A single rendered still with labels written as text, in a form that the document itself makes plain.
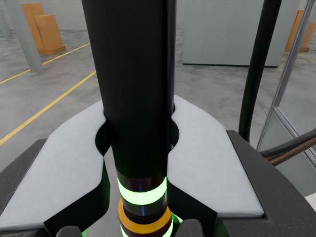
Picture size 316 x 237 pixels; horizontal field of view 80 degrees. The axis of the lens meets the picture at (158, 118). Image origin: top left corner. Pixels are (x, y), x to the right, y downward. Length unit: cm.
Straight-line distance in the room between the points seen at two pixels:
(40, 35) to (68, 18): 627
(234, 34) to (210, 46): 64
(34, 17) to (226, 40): 631
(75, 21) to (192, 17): 993
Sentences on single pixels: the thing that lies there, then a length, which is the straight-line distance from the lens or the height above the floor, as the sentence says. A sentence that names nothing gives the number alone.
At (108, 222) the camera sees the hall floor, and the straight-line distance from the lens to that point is 201.
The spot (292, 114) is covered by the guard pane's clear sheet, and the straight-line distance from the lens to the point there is 147.
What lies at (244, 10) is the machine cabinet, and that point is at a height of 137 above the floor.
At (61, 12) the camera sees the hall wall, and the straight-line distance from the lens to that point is 1474.
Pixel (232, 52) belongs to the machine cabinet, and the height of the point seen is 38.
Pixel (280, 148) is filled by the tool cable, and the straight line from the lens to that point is 26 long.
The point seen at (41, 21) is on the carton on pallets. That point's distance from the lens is 827.
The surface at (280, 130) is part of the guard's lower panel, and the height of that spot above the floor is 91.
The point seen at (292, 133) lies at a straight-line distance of 142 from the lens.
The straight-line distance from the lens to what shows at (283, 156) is 28.
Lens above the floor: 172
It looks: 33 degrees down
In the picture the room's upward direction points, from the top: 2 degrees counter-clockwise
